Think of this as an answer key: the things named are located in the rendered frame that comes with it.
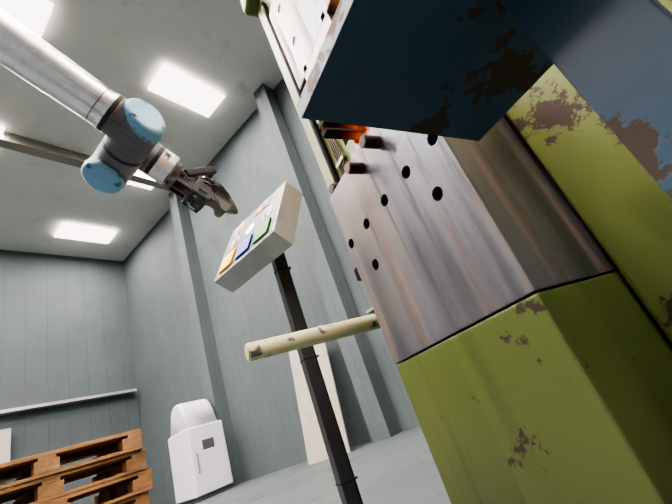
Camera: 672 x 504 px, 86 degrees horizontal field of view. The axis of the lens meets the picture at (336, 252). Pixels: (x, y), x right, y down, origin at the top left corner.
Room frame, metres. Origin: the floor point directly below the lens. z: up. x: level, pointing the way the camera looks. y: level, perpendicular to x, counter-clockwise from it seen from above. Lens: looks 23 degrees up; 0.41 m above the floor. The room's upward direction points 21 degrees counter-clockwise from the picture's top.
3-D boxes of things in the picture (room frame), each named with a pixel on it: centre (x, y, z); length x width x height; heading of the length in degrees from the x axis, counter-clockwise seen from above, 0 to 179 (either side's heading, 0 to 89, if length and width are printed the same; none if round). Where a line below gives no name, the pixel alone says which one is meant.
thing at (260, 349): (0.99, 0.10, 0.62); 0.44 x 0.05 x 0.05; 121
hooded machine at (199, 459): (6.80, 3.50, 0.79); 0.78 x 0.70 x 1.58; 58
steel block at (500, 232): (0.81, -0.37, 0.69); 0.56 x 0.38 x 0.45; 121
